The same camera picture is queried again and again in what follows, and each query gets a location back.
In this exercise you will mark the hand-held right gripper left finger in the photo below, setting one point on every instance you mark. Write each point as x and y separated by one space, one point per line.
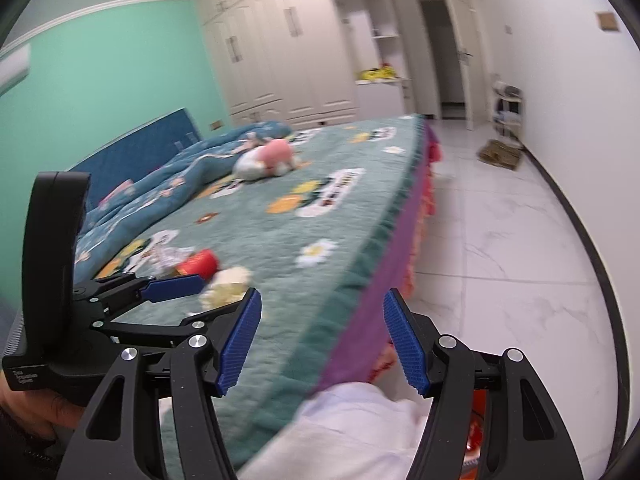
240 345

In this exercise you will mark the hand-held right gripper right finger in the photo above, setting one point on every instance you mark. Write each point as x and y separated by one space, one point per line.
405 350

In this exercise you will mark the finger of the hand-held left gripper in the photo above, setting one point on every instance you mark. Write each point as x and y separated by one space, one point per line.
165 330
172 287

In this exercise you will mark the clear plastic bag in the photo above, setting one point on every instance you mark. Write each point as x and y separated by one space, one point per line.
167 257

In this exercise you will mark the white tissue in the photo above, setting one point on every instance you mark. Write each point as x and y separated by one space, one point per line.
227 280

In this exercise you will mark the person's left forearm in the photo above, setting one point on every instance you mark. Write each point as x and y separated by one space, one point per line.
25 455

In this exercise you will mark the person's left hand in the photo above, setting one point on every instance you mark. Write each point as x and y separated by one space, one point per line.
40 410

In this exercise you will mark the red paper cup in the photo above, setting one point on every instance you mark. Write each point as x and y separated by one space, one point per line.
200 262

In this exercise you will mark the purple bed sheet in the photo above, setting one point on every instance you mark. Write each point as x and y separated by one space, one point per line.
390 270

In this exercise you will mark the pink pillow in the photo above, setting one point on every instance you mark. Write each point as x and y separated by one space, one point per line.
117 192

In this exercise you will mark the blue flower print quilt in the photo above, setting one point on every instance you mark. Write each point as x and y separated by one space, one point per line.
190 165

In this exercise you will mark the bed with green floral cover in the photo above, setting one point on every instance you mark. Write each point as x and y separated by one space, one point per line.
310 240

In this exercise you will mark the blue quilted headboard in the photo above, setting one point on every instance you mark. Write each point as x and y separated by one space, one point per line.
140 155

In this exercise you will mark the pink and white plush toy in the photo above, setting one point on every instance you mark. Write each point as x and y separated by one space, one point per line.
270 157

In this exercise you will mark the white air conditioner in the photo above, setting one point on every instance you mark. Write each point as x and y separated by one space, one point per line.
12 70

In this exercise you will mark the brown doormat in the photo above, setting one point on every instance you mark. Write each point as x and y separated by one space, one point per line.
500 155

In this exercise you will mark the white wardrobe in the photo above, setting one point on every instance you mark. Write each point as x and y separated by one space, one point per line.
280 50

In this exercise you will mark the white shoe rack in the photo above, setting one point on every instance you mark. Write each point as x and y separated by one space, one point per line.
507 110

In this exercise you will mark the yellow bag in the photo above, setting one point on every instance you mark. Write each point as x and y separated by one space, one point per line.
380 73

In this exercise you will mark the white door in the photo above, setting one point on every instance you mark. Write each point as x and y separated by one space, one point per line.
475 60

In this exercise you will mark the brown wall switch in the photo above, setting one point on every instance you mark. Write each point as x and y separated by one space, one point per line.
607 21

